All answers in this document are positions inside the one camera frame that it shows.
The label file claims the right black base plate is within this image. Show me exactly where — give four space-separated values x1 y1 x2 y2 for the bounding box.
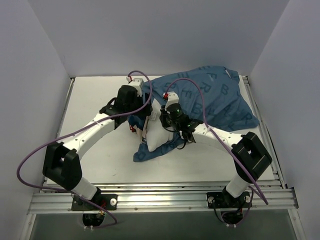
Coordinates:
206 190 252 209

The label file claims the aluminium front rail frame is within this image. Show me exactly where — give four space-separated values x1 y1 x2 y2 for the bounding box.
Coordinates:
28 187 298 214

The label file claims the aluminium right side rail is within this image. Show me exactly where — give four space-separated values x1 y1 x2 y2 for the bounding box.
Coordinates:
239 75 288 189

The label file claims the aluminium rail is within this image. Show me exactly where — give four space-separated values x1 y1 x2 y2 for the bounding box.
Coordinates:
239 75 288 189
42 77 76 177

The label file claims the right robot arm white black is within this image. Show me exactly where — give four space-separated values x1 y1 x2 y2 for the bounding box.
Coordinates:
160 103 273 207

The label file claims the white pillow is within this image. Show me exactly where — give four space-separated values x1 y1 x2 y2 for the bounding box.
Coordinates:
142 98 173 152

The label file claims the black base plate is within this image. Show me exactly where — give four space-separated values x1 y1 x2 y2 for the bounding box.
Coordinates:
71 193 118 212
206 190 252 209

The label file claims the aluminium left side rail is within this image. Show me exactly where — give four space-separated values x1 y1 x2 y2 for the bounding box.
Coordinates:
42 77 76 177

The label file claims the blue patterned pillowcase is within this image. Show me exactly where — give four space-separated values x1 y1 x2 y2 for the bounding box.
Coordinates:
128 66 259 163

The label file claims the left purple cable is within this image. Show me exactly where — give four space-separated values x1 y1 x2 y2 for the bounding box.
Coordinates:
16 70 154 191

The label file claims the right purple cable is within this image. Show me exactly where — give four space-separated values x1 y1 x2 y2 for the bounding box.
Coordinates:
163 78 270 205

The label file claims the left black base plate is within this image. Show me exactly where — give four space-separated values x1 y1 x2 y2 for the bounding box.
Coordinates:
71 193 118 212

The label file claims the purple cable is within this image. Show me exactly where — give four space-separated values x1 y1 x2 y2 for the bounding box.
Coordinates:
163 78 270 205
16 70 154 191

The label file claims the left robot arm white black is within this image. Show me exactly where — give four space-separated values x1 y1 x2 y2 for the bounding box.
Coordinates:
42 84 152 210

